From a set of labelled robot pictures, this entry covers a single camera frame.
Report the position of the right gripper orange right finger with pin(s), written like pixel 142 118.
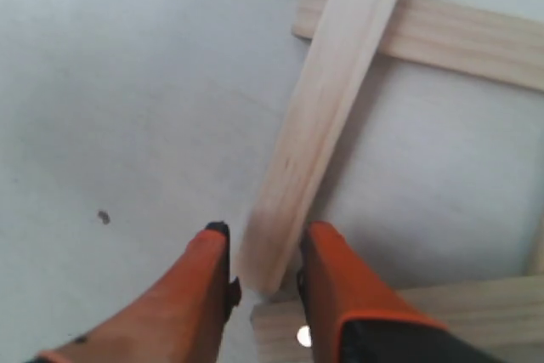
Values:
pixel 353 316

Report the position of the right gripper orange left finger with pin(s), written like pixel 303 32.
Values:
pixel 180 318

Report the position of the plain wooden stick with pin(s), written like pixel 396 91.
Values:
pixel 323 125
pixel 535 262

